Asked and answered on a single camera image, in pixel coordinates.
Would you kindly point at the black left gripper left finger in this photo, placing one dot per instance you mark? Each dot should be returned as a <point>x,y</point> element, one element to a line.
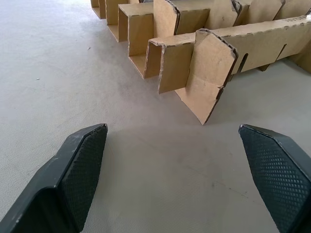
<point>56,184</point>

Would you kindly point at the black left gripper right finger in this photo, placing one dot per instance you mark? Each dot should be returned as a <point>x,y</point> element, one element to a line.
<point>279,174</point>

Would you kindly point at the brown cardboard divider assembly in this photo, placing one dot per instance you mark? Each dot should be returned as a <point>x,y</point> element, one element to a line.
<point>206,48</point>

